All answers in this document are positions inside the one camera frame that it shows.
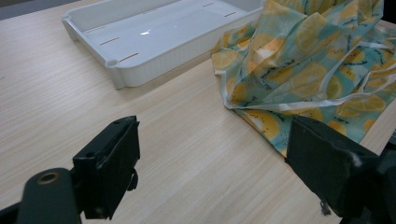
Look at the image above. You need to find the white plastic tray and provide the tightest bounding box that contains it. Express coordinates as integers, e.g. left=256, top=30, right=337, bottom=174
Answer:
left=61, top=0, right=269, bottom=91

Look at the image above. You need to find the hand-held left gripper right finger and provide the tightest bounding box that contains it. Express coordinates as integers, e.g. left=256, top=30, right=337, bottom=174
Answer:
left=284, top=115, right=390, bottom=218

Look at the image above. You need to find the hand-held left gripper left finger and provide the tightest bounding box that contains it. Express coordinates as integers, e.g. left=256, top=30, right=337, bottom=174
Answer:
left=72, top=115, right=141, bottom=220

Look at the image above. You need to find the lemon print drawstring bag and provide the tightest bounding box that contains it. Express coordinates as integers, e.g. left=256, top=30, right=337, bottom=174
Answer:
left=210, top=0, right=396, bottom=158

